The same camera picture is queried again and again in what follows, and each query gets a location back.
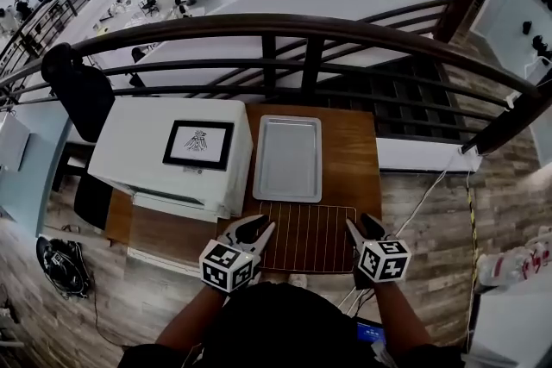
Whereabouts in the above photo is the dark curved railing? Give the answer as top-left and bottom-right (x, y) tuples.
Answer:
(0, 12), (552, 156)

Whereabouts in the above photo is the person's left forearm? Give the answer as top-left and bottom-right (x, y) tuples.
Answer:
(154, 286), (226, 355)

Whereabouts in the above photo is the person's right forearm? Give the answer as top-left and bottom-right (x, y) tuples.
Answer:
(373, 282), (433, 352)

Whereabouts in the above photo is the wire oven rack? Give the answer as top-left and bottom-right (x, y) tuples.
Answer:
(257, 201), (359, 275)

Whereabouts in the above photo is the thin black floor cable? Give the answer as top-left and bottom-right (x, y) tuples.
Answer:
(85, 271), (131, 348)

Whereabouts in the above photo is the white toaster oven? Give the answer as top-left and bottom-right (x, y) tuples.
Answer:
(87, 97), (254, 278)

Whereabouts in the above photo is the yellow and black cable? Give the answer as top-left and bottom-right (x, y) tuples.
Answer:
(463, 172), (480, 354)

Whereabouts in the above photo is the person's black top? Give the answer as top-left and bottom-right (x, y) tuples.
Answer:
(118, 282), (467, 368)

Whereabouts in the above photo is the brown wooden table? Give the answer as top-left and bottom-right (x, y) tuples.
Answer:
(104, 103), (384, 278)

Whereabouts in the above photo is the white microwave oven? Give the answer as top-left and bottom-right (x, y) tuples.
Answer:
(0, 111), (32, 174)

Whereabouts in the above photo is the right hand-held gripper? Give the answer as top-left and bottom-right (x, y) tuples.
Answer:
(344, 213), (412, 290)

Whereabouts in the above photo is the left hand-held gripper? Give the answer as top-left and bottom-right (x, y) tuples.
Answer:
(198, 214), (277, 296)

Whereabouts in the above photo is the plastic bag with red print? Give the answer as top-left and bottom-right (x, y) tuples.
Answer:
(476, 228), (552, 288)

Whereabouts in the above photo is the silver baking tray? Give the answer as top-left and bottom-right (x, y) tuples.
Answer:
(252, 114), (323, 204)

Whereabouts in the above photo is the black office chair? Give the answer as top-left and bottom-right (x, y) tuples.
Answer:
(41, 42), (116, 232)

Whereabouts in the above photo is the black round helmet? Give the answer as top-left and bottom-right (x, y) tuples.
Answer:
(35, 235), (53, 273)

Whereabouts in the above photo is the white side table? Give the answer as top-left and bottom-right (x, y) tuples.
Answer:
(467, 279), (552, 368)

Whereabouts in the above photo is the black framed picture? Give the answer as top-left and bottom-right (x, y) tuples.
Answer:
(161, 119), (235, 172)

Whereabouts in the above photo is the white cable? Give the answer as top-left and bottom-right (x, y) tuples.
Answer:
(338, 150), (461, 315)

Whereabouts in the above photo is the light blue desk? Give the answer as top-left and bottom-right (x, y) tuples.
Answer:
(0, 103), (94, 230)

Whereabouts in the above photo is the phone with blue screen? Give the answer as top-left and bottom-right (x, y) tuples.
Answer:
(356, 321), (387, 348)

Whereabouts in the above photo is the black equipment with cables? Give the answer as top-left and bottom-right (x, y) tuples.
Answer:
(45, 237), (92, 301)

